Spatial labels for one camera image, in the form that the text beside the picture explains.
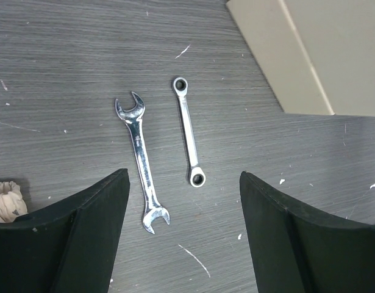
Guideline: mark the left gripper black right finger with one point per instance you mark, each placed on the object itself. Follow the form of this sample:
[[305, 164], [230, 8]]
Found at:
[[298, 248]]

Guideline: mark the beige cloth bag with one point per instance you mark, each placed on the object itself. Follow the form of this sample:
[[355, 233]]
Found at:
[[12, 204]]

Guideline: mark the silver ratchet combination wrench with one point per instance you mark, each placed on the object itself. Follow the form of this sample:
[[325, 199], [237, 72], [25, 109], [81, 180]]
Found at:
[[196, 175]]

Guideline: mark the silver open end wrench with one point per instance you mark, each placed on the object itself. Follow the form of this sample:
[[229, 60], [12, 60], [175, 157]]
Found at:
[[133, 119]]

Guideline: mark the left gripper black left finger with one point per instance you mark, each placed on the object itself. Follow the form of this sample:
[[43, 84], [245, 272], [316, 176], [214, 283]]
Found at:
[[68, 246]]

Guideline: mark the cream drawer cabinet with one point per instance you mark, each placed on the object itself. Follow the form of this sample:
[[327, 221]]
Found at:
[[317, 56]]

